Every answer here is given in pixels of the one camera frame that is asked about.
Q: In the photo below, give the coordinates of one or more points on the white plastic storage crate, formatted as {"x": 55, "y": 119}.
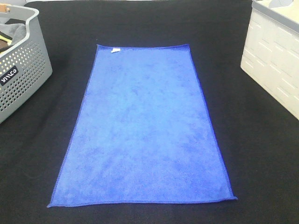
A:
{"x": 271, "y": 51}

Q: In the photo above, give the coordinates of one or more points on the blue microfibre towel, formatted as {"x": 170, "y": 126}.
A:
{"x": 143, "y": 134}

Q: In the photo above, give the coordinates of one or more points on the grey towel in basket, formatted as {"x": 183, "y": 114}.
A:
{"x": 15, "y": 32}

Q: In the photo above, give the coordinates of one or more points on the yellow and black cloth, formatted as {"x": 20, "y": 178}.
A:
{"x": 4, "y": 43}

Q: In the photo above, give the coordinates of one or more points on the black table cover cloth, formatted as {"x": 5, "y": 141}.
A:
{"x": 257, "y": 136}

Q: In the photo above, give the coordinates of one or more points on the grey perforated laundry basket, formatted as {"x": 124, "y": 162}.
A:
{"x": 25, "y": 66}

